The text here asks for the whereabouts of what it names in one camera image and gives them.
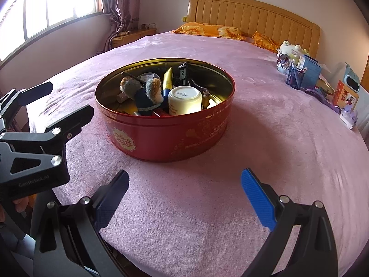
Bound green frog plush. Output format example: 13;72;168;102
276;40;310;61

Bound blue furry plush doll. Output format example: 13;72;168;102
119;76;165;116

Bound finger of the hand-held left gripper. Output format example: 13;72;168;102
0;81;54;130
0;105;94;158

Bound purple hairbrush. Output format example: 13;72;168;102
305;88;342;113

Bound black hair claw clip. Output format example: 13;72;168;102
176;62;189;87

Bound tissue pack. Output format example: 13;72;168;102
339;105;359;129

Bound window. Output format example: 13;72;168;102
0;0;104;62

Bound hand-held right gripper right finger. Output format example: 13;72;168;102
239;168;338;277

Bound person's left hand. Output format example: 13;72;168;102
13;197;30;214

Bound red round tin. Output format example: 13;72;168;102
95;58;235;163

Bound yellow tube blue cap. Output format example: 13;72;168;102
161;66;173;99

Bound light blue towel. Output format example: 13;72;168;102
356;89;369;133

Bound blue box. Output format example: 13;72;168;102
297;55;323;90

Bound wooden nightstand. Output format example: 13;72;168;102
111;23;158;49

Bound purple curtain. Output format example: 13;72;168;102
96;0;143;53

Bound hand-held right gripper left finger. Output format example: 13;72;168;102
33;170;130;277

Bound round tin lid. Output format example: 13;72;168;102
315;78;336;96

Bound orange photo box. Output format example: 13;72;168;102
332;80;360;111

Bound blue mesh pen holder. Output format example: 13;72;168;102
286;63;306;90

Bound pink blanket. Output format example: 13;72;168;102
26;30;369;277

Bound wooden bed headboard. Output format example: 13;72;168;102
186;0;321;60

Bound small clear jar blue lid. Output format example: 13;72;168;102
137;72;162;85

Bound white cream jar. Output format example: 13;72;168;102
168;86;203;116

